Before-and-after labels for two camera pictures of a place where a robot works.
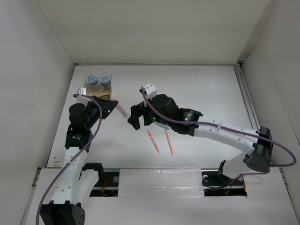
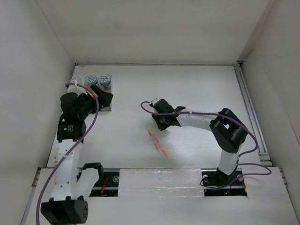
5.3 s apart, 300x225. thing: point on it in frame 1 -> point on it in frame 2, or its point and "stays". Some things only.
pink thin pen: [153, 141] stays
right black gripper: [137, 111] -> [161, 125]
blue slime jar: [92, 80] stays
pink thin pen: [169, 141] -> [162, 150]
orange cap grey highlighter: [121, 109] -> [92, 95]
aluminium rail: [251, 111] stays
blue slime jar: [105, 80] stays
